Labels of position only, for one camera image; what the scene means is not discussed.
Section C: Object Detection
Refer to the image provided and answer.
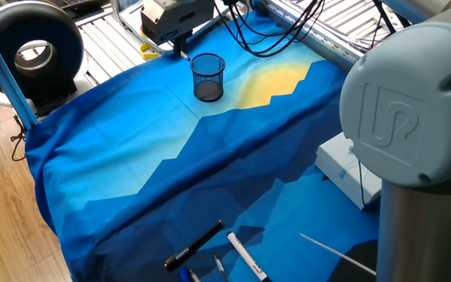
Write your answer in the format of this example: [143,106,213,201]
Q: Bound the blue mountain print cloth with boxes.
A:
[24,9,381,282]

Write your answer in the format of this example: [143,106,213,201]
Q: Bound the thin black cable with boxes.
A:
[357,161,367,207]

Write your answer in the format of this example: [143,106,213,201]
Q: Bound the light blue gift box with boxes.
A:
[314,132,383,211]

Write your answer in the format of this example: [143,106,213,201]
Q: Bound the long black pen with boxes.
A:
[164,219,225,273]

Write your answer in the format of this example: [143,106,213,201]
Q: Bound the grey Schunk gripper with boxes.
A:
[139,0,215,56]

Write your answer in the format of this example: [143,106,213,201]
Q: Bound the black mesh pen holder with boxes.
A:
[189,52,226,103]

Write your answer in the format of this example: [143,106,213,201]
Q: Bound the blue frame post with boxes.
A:
[0,11,39,130]

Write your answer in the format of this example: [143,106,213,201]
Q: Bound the black floor cable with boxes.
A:
[9,111,29,162]

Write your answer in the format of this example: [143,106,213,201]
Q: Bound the aluminium table rail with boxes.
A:
[256,0,363,74]

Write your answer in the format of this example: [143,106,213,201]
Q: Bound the thin white cable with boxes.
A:
[298,233,377,277]

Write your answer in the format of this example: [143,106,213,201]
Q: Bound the white marker black cap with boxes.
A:
[226,231,272,282]

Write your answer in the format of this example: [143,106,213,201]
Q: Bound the yellow plastic hook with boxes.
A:
[139,42,161,60]

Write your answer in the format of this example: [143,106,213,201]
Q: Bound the black cable bundle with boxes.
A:
[213,0,397,59]

